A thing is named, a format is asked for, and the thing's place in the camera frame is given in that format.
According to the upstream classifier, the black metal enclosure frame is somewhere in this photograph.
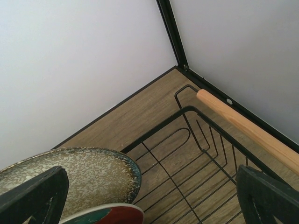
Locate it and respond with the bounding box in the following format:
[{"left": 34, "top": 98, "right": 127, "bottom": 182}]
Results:
[{"left": 54, "top": 0, "right": 299, "bottom": 153}]

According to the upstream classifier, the right wooden rack handle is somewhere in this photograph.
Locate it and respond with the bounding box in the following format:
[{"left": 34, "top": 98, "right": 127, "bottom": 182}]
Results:
[{"left": 197, "top": 89, "right": 299, "bottom": 174}]

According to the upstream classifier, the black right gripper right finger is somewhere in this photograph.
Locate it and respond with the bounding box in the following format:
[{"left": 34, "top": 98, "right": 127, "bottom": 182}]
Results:
[{"left": 236, "top": 165, "right": 299, "bottom": 224}]

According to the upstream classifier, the black wire dish rack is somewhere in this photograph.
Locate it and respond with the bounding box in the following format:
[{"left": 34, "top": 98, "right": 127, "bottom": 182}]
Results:
[{"left": 123, "top": 84, "right": 280, "bottom": 224}]

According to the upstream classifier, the red and teal floral plate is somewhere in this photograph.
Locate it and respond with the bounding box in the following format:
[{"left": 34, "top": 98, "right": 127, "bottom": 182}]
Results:
[{"left": 60, "top": 203, "right": 144, "bottom": 224}]

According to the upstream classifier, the speckled beige blue-rimmed plate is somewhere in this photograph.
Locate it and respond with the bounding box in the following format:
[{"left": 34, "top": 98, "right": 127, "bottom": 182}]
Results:
[{"left": 0, "top": 147, "right": 142, "bottom": 219}]

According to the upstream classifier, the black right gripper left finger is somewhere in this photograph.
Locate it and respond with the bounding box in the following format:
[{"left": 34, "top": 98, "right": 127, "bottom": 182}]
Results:
[{"left": 0, "top": 166, "right": 69, "bottom": 224}]

